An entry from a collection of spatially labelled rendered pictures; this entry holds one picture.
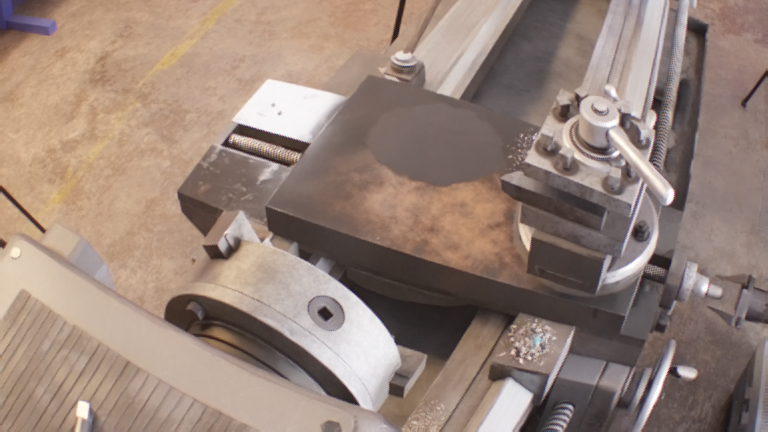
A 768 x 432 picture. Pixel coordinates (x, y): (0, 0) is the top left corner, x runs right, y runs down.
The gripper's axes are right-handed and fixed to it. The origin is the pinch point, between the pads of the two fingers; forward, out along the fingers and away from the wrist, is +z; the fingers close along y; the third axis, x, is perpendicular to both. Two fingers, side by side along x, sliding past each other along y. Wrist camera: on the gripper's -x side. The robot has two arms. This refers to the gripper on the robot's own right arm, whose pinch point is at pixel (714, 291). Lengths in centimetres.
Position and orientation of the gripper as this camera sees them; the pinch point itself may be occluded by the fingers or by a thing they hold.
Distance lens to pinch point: 152.0
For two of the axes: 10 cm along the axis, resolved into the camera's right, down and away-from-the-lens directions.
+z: -9.0, -2.8, 3.3
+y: 3.0, -9.5, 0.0
